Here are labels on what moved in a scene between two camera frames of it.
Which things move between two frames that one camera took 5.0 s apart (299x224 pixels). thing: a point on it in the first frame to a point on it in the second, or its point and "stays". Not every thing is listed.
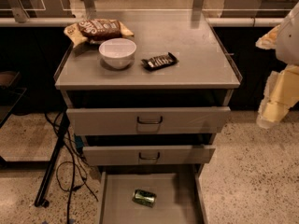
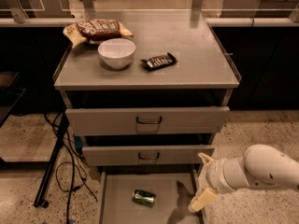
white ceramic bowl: x=117 y=52 stays
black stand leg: x=39 y=200 stays
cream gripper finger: x=268 y=41 to x=205 y=158
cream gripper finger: x=270 y=113 to x=202 y=200
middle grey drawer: x=148 y=155 stays
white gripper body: x=288 y=44 to x=215 y=175
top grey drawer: x=192 y=120 stays
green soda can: x=144 y=197 stays
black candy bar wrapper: x=159 y=62 stays
